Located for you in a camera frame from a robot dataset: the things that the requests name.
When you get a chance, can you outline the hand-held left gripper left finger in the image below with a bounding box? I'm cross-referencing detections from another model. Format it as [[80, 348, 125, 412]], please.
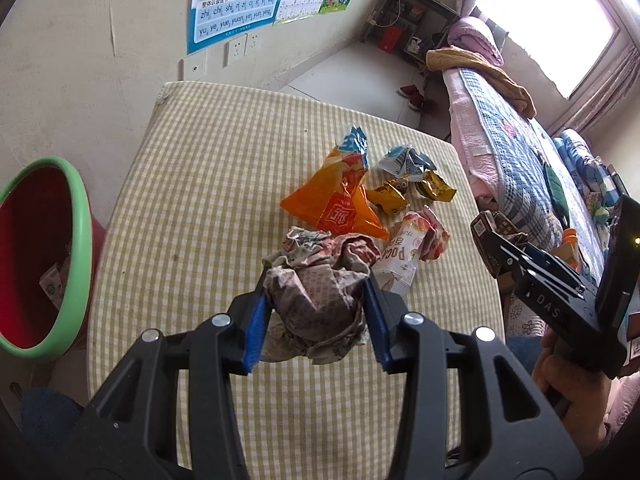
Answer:
[[70, 269, 274, 480]]

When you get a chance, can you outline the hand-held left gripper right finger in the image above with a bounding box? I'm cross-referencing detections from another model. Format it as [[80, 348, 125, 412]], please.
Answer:
[[363, 272, 585, 480]]

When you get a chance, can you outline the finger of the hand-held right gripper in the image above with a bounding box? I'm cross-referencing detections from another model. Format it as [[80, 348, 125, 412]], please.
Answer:
[[515, 242, 588, 293], [481, 230, 532, 281]]

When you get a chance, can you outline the brown patterned wrapper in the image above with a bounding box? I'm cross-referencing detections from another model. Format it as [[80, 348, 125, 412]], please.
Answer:
[[470, 209, 530, 281]]

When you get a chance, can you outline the brown printed paper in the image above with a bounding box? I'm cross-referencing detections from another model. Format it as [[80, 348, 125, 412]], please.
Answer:
[[260, 226, 383, 366]]

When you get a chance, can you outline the white and red snack wrapper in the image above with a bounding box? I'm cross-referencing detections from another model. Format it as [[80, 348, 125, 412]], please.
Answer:
[[372, 206, 451, 295]]

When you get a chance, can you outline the yellow brown candy wrapper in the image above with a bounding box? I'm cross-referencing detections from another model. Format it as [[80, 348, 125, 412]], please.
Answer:
[[366, 180, 410, 216], [412, 170, 457, 204]]

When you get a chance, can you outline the blue and white wrapper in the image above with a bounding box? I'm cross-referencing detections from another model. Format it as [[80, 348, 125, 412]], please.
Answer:
[[377, 144, 437, 181]]

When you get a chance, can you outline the orange snack bag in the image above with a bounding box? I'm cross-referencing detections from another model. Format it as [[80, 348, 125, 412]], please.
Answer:
[[280, 124, 391, 241]]

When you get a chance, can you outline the red bin with green rim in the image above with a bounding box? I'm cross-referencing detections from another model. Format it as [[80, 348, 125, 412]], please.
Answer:
[[0, 156, 107, 361]]

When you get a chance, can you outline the person's right hand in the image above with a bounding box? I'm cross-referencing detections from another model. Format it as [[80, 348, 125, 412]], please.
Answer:
[[532, 330, 615, 461]]

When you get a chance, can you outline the orange toy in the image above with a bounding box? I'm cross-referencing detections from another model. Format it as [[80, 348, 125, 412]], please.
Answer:
[[560, 227, 581, 271]]

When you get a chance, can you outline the floral seat cushion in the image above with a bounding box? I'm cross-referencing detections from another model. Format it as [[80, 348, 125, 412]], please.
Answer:
[[502, 290, 548, 338]]

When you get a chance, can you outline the person's right leg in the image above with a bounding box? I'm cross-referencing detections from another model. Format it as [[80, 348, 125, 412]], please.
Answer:
[[505, 335, 548, 381]]

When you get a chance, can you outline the person's leg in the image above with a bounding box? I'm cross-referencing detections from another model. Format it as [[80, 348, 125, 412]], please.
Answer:
[[20, 387, 83, 433], [505, 335, 548, 381]]

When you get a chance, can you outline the green cloth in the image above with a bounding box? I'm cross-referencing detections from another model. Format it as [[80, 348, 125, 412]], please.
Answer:
[[542, 165, 571, 228]]

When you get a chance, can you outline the green plush toy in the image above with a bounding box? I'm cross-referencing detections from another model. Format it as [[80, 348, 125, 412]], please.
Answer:
[[590, 190, 617, 222]]

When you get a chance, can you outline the bed with plaid quilt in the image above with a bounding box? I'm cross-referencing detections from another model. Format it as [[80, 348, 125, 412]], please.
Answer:
[[442, 67, 621, 281]]

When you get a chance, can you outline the blue pillow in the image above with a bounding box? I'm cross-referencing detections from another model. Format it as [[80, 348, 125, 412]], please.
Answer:
[[552, 129, 613, 196]]

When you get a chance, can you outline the pink bed sheet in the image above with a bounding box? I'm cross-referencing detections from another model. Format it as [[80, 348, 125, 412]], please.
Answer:
[[442, 72, 506, 211]]

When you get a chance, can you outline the checkered tablecloth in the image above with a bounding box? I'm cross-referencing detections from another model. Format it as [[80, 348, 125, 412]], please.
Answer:
[[87, 81, 506, 471]]

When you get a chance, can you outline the yellow blanket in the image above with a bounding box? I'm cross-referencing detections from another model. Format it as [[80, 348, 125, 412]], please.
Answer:
[[426, 46, 536, 118]]

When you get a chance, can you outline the person's left leg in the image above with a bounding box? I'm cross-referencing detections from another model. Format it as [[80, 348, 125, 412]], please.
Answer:
[[20, 387, 83, 433]]

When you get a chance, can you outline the folded pink blanket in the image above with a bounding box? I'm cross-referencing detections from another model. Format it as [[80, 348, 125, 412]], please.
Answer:
[[447, 16, 506, 67]]

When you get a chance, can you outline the bright window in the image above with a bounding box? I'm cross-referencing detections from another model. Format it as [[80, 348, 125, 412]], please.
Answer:
[[472, 0, 618, 98]]

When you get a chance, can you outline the red box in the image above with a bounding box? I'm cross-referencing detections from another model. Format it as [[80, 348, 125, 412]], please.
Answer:
[[377, 25, 403, 52]]

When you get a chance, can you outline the dark metal shelf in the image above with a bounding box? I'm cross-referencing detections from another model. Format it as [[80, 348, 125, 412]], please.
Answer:
[[361, 0, 461, 68]]

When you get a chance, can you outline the small white wall plate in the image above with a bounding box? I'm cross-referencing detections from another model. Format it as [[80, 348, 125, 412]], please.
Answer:
[[181, 50, 207, 78]]

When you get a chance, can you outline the blue letter wall poster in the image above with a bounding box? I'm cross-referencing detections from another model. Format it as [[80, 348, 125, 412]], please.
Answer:
[[186, 0, 293, 55]]

